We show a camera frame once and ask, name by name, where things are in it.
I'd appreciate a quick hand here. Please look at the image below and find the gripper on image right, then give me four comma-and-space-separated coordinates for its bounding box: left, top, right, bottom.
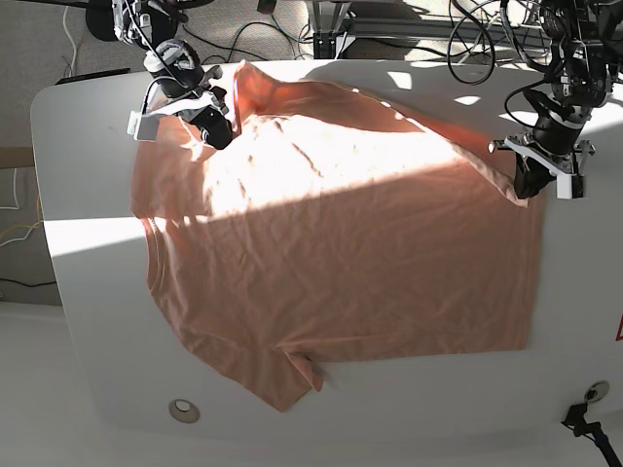
488, 106, 595, 199

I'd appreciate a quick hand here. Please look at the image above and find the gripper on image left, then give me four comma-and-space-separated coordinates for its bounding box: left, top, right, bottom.
141, 57, 233, 150

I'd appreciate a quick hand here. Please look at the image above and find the peach pink T-shirt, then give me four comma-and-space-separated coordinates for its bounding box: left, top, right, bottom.
130, 63, 544, 412

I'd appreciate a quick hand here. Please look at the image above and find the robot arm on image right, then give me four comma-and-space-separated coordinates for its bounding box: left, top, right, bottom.
490, 1, 622, 199

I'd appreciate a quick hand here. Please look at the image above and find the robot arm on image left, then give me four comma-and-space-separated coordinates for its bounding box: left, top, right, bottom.
111, 1, 233, 150

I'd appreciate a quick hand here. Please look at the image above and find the black round stand base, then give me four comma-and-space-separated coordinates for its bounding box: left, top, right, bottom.
85, 1, 118, 42

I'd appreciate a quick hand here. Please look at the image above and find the round metal table grommet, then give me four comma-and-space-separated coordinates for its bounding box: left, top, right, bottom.
168, 399, 201, 424

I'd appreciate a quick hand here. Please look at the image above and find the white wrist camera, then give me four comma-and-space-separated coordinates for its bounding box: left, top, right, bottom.
556, 173, 585, 199
127, 111, 160, 142

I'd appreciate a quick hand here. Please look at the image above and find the aluminium frame post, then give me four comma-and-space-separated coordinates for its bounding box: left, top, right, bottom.
306, 1, 350, 59

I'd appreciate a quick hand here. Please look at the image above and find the white cable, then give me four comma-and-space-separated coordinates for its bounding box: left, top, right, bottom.
61, 0, 80, 79

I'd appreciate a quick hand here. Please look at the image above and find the black cable clamp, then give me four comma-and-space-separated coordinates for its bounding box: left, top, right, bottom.
562, 403, 622, 467

